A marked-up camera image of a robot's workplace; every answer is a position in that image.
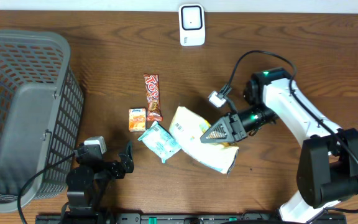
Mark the orange tissue pack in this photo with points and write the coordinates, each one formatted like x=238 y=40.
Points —
x=137 y=119

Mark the grey plastic shopping basket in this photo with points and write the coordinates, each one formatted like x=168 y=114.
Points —
x=41 y=104

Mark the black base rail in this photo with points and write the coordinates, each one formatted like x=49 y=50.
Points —
x=135 y=218

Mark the yellow snack chips bag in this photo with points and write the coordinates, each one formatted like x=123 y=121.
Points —
x=187 y=127

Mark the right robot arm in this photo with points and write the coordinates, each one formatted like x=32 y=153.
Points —
x=328 y=168

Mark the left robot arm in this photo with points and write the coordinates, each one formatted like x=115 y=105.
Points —
x=88 y=182

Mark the mint green wipes packet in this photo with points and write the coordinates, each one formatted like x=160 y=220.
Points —
x=160 y=141

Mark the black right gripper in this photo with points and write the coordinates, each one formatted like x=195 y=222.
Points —
x=232 y=127

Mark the white barcode scanner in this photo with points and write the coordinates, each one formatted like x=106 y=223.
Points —
x=192 y=25

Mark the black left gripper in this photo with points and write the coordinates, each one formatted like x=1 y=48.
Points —
x=119 y=171

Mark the red Top chocolate bar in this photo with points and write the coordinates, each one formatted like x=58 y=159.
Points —
x=153 y=97

